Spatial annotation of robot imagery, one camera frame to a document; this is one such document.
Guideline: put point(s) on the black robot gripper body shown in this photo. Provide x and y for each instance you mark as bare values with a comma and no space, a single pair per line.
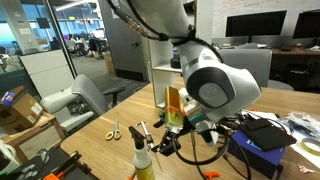
171,139

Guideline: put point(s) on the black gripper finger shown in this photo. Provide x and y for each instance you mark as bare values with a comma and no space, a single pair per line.
160,148

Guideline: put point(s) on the spray bottle with black trigger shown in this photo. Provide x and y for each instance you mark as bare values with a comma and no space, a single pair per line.
142,159

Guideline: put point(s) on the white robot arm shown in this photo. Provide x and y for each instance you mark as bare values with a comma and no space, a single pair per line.
216,89

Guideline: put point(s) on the white wooden shelf unit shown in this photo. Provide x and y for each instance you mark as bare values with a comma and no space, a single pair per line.
160,56

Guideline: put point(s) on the metal digital caliper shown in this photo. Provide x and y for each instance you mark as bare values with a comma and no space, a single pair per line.
149,140

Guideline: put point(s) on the orange plastic clamp piece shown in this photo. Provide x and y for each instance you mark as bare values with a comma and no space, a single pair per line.
211,175

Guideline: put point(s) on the blue cardboard box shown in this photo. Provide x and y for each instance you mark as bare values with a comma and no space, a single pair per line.
266,163

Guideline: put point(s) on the grey white office chair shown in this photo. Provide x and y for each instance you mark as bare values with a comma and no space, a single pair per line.
80,102

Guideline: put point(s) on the black pouch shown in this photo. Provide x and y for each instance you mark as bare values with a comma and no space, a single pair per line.
266,136

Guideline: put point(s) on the black orange tool case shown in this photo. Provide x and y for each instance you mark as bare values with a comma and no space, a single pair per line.
52,164

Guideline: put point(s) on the grey office chair back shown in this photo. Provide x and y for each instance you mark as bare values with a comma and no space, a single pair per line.
257,62

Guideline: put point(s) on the clear plastic bag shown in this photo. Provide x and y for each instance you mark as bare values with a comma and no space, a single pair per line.
304,122

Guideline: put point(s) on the yellow tape roll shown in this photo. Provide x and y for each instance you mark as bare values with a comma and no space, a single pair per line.
311,145

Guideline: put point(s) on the left black computer monitor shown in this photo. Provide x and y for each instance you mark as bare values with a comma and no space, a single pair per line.
259,24

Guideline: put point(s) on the black computer monitor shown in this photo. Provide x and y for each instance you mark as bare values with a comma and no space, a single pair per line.
259,24
307,25

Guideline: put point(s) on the brown cardboard box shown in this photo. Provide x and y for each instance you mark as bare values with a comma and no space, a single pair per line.
18,110

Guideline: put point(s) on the right black computer monitor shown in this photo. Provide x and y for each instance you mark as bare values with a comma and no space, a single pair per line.
307,25

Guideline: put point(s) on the orange handled long tool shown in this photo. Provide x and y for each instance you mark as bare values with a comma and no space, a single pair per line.
132,176

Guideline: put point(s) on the yellow handled scissors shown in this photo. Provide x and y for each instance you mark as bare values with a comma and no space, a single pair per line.
115,133

